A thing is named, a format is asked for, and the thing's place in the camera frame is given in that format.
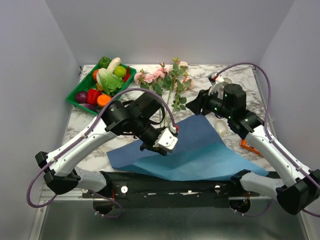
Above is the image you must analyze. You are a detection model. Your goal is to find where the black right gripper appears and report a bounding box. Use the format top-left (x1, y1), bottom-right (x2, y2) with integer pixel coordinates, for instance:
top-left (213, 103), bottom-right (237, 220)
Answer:
top-left (184, 86), bottom-right (233, 120)

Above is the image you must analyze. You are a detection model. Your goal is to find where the cream gold-lettered ribbon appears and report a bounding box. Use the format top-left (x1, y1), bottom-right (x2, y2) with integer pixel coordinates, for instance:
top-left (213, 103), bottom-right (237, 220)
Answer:
top-left (214, 119), bottom-right (229, 137)

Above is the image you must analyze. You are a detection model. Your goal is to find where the dark blue wrapping paper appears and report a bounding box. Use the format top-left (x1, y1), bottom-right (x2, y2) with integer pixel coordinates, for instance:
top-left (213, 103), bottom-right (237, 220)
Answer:
top-left (107, 115), bottom-right (224, 169)

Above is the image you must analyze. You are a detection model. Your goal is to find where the pink flower stem bunch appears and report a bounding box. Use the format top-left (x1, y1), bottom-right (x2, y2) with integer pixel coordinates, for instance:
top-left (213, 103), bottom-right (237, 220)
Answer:
top-left (133, 62), bottom-right (171, 130)

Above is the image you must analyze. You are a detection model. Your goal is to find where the pink rose stem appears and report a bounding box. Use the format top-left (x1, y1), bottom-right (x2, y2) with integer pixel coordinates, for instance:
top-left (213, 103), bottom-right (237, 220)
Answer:
top-left (171, 71), bottom-right (193, 112)

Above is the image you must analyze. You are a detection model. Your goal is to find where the light blue wrapping paper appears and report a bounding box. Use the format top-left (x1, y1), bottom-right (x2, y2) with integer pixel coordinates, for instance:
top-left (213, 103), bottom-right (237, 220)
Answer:
top-left (127, 143), bottom-right (268, 181)

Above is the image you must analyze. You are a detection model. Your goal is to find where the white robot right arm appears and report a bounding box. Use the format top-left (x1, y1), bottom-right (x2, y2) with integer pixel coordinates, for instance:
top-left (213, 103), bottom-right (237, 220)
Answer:
top-left (185, 83), bottom-right (320, 215)

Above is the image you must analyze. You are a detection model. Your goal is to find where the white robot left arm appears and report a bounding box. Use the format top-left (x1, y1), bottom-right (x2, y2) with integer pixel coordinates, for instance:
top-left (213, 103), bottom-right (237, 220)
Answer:
top-left (35, 90), bottom-right (178, 198)

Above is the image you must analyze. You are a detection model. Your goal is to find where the orange snack box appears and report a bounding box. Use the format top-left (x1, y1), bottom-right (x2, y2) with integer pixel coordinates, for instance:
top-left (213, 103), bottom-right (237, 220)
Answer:
top-left (239, 139), bottom-right (262, 157)

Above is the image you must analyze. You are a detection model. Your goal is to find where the orange carrot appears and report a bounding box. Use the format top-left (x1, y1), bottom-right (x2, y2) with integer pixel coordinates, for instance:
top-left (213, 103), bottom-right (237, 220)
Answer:
top-left (96, 94), bottom-right (112, 108)

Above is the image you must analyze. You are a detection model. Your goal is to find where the red chili pepper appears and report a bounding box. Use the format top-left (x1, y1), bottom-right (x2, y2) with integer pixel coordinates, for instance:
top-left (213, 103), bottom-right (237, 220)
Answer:
top-left (123, 66), bottom-right (131, 83)

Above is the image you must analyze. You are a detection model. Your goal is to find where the green lettuce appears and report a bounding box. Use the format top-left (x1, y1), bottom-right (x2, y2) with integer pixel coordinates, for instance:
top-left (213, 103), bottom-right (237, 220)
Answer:
top-left (96, 68), bottom-right (124, 97)

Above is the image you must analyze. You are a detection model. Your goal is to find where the purple eggplant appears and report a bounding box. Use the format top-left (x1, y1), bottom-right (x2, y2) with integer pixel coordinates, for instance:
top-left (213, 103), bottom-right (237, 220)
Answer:
top-left (79, 103), bottom-right (100, 113)

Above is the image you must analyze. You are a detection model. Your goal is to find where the red bell pepper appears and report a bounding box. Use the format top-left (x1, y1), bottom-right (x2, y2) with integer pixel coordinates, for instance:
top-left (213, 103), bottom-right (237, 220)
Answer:
top-left (86, 88), bottom-right (102, 106)

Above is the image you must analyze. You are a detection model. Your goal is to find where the green lime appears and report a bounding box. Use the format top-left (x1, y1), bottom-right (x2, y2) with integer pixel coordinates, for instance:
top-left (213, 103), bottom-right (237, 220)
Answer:
top-left (113, 65), bottom-right (127, 78)

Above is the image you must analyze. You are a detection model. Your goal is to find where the purple onion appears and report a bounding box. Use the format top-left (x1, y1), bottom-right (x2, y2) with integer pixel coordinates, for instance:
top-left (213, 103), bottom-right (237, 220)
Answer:
top-left (75, 91), bottom-right (88, 104)

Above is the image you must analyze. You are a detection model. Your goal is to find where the white daikon radish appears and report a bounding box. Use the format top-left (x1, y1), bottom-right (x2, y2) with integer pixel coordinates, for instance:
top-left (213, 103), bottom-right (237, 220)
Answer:
top-left (107, 57), bottom-right (121, 73)

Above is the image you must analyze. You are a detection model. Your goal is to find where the green plastic crate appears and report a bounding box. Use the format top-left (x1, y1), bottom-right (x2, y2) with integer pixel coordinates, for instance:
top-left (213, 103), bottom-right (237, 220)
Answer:
top-left (66, 63), bottom-right (137, 116)

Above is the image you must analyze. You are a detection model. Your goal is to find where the green bell pepper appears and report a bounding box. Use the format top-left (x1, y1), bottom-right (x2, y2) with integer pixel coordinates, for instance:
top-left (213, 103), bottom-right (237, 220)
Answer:
top-left (98, 56), bottom-right (112, 69)

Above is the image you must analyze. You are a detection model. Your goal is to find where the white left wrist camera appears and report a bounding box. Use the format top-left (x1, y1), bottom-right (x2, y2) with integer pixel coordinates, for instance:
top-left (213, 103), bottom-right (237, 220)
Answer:
top-left (153, 126), bottom-right (178, 153)

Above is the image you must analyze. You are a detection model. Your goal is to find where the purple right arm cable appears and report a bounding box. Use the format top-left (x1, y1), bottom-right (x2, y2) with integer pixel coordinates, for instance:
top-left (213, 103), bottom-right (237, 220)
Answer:
top-left (216, 62), bottom-right (320, 218)

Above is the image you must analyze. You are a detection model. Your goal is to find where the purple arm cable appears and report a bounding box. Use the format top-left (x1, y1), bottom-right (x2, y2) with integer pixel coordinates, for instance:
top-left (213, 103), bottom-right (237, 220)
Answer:
top-left (26, 87), bottom-right (180, 219)
top-left (216, 62), bottom-right (320, 218)

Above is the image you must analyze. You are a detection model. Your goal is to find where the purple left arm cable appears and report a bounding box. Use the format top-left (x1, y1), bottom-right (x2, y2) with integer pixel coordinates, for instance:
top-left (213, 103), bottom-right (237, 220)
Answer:
top-left (26, 87), bottom-right (180, 219)

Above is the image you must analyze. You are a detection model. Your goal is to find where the aluminium frame profile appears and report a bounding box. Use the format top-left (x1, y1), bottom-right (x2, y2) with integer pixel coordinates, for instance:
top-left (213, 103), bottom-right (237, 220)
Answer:
top-left (39, 177), bottom-right (306, 201)

